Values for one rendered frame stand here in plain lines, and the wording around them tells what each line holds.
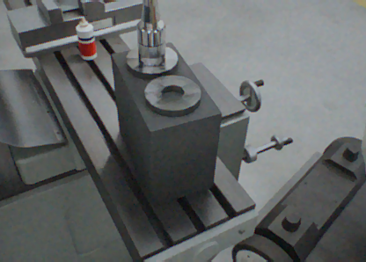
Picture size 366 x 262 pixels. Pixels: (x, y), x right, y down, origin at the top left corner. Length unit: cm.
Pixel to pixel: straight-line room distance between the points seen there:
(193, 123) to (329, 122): 189
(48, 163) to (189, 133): 49
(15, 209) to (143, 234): 47
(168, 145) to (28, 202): 55
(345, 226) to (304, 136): 112
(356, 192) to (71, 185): 84
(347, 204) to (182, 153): 77
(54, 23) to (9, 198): 45
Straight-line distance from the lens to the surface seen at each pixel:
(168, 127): 62
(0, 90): 113
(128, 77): 71
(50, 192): 111
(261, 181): 207
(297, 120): 244
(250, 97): 146
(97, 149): 85
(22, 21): 116
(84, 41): 107
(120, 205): 76
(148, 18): 68
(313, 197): 130
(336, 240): 126
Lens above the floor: 157
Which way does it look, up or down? 44 degrees down
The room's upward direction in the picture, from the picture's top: 2 degrees clockwise
